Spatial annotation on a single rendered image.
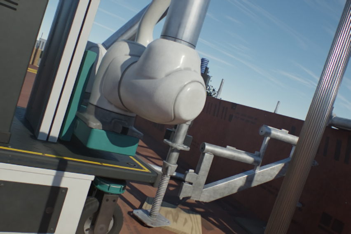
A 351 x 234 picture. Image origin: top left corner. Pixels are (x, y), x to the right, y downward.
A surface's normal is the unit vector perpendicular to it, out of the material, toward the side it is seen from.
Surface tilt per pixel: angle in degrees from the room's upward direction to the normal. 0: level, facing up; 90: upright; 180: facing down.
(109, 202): 90
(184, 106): 95
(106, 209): 90
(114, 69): 82
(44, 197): 90
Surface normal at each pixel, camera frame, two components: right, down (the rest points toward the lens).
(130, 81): -0.70, -0.24
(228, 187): 0.37, 0.18
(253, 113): -0.87, -0.26
